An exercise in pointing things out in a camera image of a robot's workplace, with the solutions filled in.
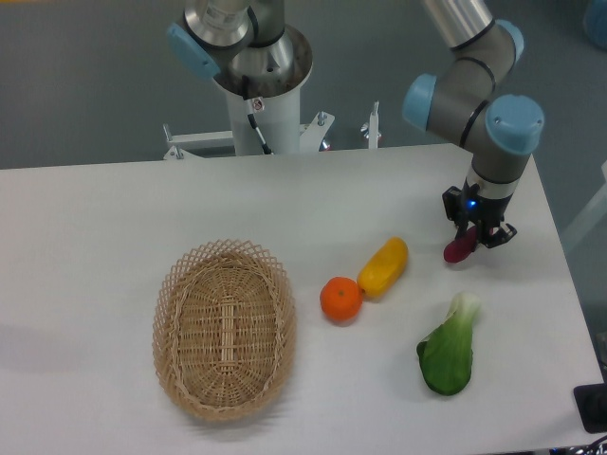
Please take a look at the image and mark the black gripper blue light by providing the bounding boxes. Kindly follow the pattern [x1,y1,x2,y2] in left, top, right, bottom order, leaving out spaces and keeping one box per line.
[442,176,517,248]

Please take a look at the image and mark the purple sweet potato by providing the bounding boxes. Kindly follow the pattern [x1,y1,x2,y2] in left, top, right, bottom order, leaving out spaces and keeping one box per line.
[443,226,478,264]

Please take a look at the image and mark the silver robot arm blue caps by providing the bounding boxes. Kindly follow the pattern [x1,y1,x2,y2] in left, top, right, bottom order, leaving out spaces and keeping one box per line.
[166,1,544,248]

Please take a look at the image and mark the yellow elongated vegetable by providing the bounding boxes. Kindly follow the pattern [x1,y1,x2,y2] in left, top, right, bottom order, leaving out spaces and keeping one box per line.
[357,237,409,300]

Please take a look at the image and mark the green bok choy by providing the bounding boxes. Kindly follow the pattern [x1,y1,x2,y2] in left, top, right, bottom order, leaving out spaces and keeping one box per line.
[416,291,481,396]

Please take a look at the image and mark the orange mandarin fruit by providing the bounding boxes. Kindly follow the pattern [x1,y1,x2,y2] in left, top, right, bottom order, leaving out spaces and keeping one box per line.
[320,277,362,323]

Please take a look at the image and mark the black device at table edge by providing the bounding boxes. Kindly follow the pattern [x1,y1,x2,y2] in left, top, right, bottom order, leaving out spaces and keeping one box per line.
[573,383,607,434]

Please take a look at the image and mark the woven wicker basket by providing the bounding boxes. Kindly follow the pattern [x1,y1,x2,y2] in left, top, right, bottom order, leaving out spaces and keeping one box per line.
[152,240,297,422]

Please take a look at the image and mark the white metal base bracket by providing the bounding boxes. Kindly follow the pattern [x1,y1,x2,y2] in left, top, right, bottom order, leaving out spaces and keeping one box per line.
[162,111,336,160]

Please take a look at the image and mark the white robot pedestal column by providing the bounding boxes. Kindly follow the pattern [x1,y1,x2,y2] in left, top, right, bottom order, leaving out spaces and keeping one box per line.
[211,26,314,156]

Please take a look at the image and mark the black cable on pedestal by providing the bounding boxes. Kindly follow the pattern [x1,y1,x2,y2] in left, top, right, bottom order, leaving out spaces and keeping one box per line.
[241,75,274,155]

